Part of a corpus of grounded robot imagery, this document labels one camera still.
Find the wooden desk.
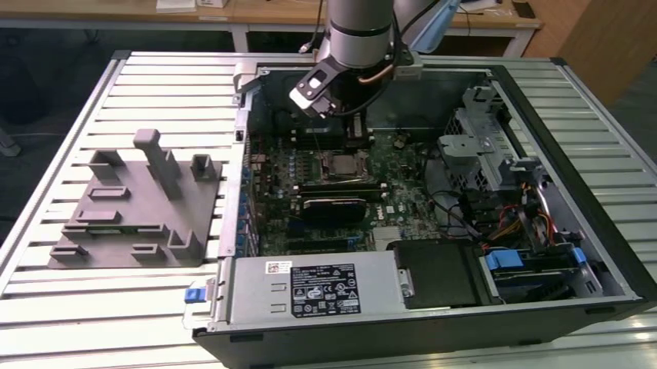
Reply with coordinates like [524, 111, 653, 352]
[0, 0, 545, 58]

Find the silver CPU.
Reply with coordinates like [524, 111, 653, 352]
[328, 155, 362, 177]

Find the grey parts rack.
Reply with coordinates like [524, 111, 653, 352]
[47, 128, 230, 274]

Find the cable with clear plug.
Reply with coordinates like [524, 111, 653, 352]
[300, 0, 329, 54]

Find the hard disk in blue carrier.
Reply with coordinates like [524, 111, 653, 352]
[483, 248, 580, 304]

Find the black PC case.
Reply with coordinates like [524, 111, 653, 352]
[182, 57, 657, 369]

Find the silver power supply unit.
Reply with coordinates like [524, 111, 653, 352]
[225, 254, 408, 327]

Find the silver drive cage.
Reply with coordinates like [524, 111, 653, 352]
[436, 86, 549, 195]

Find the orange yellow wire bundle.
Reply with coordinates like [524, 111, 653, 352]
[480, 182, 561, 251]

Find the green RAM stick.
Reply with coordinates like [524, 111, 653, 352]
[86, 226, 141, 235]

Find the black camera cable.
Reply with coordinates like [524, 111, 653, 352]
[328, 0, 442, 118]

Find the silver chipset heatsink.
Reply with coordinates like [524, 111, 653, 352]
[372, 226, 402, 246]

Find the CPU socket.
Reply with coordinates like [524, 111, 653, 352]
[318, 150, 374, 181]

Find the black RAM slot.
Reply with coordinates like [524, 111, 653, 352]
[290, 128, 350, 140]
[292, 138, 350, 151]
[296, 182, 385, 192]

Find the black expansion slot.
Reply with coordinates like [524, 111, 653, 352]
[285, 237, 346, 255]

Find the black plastic shroud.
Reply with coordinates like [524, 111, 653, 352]
[385, 238, 487, 311]

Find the black graphics card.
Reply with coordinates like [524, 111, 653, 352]
[300, 196, 369, 224]

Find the wooden cabinet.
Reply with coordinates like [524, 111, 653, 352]
[523, 0, 657, 112]

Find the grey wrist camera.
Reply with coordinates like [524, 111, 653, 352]
[393, 57, 426, 81]

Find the metal socket cover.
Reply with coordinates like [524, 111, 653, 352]
[321, 151, 372, 181]

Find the green motherboard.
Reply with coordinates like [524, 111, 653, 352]
[246, 130, 464, 257]

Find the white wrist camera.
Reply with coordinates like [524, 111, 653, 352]
[289, 63, 341, 119]

